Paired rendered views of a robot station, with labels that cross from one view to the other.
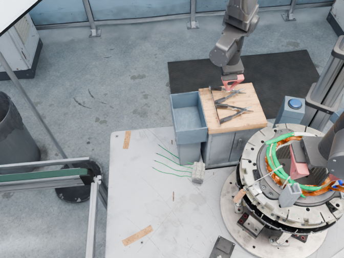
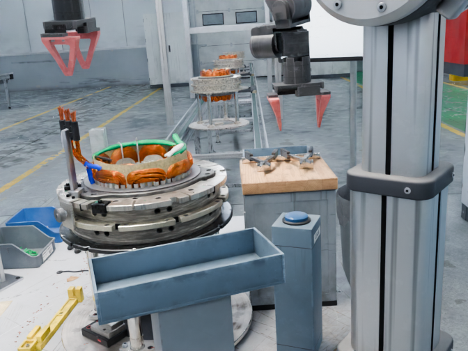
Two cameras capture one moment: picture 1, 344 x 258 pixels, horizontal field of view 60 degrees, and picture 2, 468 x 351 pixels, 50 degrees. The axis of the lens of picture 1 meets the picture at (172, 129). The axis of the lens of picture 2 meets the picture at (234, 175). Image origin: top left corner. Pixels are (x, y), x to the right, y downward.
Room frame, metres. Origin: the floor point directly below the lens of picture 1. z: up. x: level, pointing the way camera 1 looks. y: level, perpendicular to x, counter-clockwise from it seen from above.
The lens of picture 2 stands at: (0.64, -1.28, 1.35)
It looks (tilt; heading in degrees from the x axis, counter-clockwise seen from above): 16 degrees down; 95
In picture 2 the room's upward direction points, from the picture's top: 4 degrees counter-clockwise
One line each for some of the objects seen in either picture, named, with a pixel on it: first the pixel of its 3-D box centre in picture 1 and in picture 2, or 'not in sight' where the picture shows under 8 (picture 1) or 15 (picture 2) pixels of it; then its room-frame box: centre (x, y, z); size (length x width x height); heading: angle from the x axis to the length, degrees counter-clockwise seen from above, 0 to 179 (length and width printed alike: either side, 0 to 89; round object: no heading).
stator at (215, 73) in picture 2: not in sight; (216, 84); (0.31, 1.93, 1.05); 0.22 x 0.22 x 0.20
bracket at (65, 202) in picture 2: not in sight; (70, 212); (0.29, -0.48, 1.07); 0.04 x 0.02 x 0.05; 140
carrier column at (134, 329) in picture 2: not in sight; (131, 300); (0.38, -0.48, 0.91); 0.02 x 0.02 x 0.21
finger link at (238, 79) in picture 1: (229, 78); (285, 108); (0.67, -0.19, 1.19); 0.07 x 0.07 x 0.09; 5
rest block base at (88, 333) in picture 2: (301, 229); (104, 331); (0.30, -0.43, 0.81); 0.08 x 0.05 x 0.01; 146
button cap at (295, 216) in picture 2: (295, 103); (296, 216); (0.68, -0.45, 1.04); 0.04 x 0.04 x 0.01
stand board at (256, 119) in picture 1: (231, 107); (284, 173); (0.67, -0.21, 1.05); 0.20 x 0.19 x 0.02; 94
